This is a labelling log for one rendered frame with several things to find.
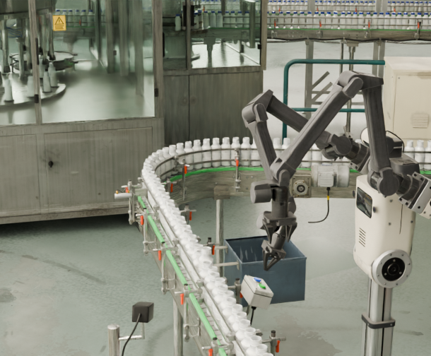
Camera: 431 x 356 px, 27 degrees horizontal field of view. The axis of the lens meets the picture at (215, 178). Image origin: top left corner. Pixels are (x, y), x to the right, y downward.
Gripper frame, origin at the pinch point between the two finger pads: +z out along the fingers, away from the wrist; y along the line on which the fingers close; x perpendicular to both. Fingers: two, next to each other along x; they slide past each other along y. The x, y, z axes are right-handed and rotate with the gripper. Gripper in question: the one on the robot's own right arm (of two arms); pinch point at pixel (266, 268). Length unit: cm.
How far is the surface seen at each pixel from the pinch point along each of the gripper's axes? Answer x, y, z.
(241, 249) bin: 26, -91, 21
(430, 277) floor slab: 219, -221, 39
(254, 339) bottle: -16, 47, 10
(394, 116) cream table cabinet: 224, -368, -48
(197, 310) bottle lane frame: -15.5, -11.3, 27.2
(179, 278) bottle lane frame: -16, -44, 27
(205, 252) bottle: -17.7, -20.4, 6.4
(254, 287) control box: -2.4, 1.4, 8.0
